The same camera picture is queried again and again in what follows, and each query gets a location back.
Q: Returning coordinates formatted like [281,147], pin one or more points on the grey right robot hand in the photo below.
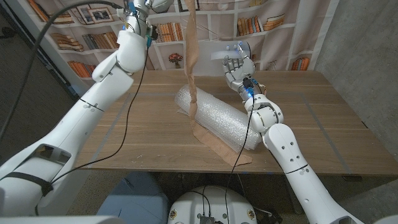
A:
[237,71]

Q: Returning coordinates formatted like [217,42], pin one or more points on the translucent pitcher with navy lid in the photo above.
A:
[208,60]

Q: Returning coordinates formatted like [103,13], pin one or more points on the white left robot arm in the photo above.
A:
[71,130]

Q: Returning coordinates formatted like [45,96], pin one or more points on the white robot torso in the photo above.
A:
[214,205]

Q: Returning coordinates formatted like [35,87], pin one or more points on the printed bookshelf backdrop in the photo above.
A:
[264,31]

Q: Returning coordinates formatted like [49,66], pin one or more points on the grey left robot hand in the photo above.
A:
[140,15]

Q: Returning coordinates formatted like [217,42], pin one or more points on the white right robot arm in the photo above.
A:
[292,155]

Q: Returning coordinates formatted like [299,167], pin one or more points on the tan adhesive wrap strip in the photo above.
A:
[192,62]

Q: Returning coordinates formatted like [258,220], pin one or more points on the clear bubble wrap roll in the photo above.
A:
[217,118]

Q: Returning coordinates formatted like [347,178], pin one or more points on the grey metal table leg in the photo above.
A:
[289,193]

